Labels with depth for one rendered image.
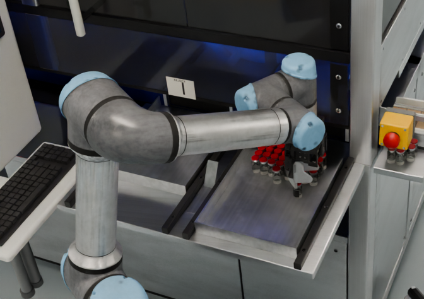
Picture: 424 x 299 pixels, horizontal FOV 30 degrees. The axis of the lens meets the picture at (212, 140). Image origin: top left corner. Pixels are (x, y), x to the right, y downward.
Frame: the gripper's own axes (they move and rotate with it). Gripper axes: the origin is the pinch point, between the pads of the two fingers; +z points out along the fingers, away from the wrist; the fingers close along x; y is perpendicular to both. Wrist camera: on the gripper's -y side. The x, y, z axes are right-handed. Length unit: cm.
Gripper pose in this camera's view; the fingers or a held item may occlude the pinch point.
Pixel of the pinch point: (294, 180)
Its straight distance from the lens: 196.2
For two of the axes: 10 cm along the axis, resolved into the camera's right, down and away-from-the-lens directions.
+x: 4.2, -5.8, 6.9
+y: 9.0, 1.9, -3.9
